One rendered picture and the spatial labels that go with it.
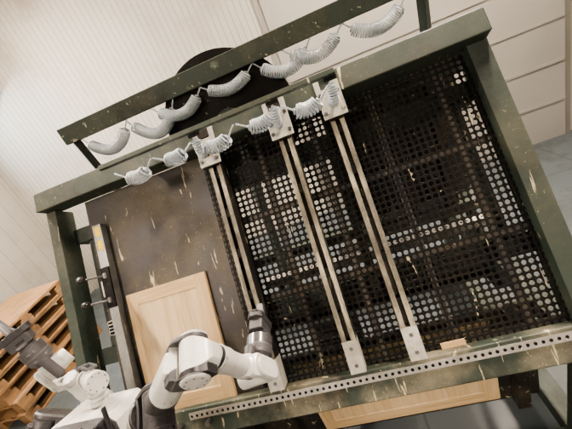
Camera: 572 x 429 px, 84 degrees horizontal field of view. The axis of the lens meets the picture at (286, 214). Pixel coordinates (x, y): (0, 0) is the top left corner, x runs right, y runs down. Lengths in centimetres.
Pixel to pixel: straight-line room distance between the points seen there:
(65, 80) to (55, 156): 104
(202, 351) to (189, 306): 70
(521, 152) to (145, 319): 175
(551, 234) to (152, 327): 170
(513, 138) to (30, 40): 486
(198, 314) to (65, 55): 391
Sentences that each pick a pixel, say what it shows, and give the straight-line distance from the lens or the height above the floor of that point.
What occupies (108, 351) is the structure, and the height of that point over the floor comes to 113.
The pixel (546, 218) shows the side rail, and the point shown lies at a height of 122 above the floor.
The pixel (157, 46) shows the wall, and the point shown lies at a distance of 439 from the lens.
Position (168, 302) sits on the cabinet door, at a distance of 165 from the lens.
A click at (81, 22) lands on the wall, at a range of 476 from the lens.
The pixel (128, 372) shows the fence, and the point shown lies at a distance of 183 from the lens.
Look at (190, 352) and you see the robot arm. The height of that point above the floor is 151.
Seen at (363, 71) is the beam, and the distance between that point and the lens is 144.
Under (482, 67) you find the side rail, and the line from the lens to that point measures 155.
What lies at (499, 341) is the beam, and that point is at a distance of 146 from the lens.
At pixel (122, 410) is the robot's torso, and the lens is 122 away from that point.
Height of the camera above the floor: 205
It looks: 24 degrees down
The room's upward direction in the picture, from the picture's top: 24 degrees counter-clockwise
